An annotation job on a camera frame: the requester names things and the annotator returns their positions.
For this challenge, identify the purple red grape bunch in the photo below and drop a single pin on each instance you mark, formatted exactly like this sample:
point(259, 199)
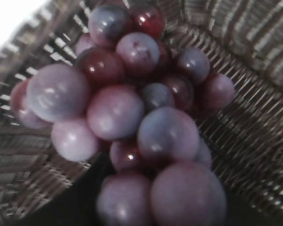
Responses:
point(130, 93)

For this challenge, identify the black woven wicker basket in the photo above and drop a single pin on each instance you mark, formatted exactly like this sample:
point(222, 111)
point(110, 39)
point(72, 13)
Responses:
point(242, 38)

